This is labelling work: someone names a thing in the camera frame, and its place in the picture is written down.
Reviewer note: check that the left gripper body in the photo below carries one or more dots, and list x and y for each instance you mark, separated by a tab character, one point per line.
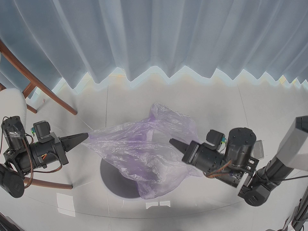
45	153

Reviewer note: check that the purple plastic bag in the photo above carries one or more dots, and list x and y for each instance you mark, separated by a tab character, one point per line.
144	148

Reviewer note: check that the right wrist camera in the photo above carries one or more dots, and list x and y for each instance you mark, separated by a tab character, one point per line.
215	138

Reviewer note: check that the wooden chair with white cushions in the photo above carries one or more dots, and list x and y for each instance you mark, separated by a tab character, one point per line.
14	105

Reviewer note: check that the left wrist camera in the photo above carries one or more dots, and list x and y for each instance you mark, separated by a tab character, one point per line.
41	129

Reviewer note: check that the pale blue curtain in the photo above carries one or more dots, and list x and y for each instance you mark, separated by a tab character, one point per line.
154	20

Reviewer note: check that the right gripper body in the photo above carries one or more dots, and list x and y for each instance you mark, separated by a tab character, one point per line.
207	160

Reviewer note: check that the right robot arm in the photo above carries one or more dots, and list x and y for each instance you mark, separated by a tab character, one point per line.
241	143

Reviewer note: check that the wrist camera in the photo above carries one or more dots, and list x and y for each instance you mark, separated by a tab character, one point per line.
215	138
41	129

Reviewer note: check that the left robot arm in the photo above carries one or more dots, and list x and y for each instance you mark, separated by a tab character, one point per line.
14	138

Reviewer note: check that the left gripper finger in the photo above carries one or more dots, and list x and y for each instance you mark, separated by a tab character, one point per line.
69	139
69	147

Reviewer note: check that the white trash bin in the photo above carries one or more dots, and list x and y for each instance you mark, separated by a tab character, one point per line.
113	177

